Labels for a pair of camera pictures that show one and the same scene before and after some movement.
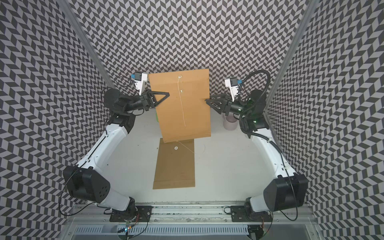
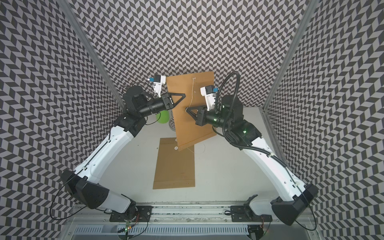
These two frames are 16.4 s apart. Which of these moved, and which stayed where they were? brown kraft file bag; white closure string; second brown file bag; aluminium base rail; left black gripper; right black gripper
Moved: right black gripper; left black gripper; brown kraft file bag; white closure string
Stayed: aluminium base rail; second brown file bag
